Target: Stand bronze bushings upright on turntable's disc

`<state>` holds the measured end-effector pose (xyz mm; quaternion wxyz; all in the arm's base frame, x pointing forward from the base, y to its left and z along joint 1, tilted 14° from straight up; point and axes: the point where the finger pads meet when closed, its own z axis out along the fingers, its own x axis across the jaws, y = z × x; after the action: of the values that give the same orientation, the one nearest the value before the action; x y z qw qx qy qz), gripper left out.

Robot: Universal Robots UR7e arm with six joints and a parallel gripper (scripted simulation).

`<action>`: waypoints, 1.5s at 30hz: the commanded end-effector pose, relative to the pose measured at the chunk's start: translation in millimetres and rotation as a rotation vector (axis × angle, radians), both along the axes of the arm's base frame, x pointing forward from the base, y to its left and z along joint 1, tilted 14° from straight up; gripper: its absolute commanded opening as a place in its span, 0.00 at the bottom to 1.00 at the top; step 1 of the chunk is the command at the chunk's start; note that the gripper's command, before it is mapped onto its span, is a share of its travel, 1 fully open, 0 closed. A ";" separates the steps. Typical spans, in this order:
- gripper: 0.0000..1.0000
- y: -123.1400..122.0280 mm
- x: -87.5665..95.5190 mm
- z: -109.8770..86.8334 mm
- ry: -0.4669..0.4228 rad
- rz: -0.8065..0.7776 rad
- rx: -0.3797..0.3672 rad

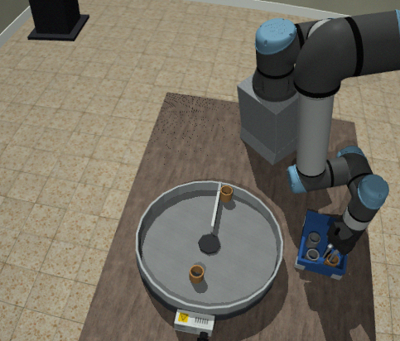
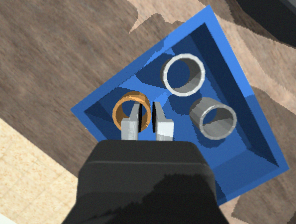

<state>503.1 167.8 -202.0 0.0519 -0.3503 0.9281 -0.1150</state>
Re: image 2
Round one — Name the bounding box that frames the grey metal sleeve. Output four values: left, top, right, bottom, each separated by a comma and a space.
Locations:
189, 97, 237, 140
160, 54, 205, 96

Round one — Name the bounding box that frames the bronze bushing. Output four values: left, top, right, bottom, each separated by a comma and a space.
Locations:
112, 91, 151, 131

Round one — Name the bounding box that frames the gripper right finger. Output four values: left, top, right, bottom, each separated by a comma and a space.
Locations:
152, 102, 174, 141

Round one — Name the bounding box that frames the blue crate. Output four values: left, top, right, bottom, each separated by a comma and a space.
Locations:
70, 5, 290, 206

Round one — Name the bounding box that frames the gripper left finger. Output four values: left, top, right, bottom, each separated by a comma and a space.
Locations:
121, 101, 142, 140

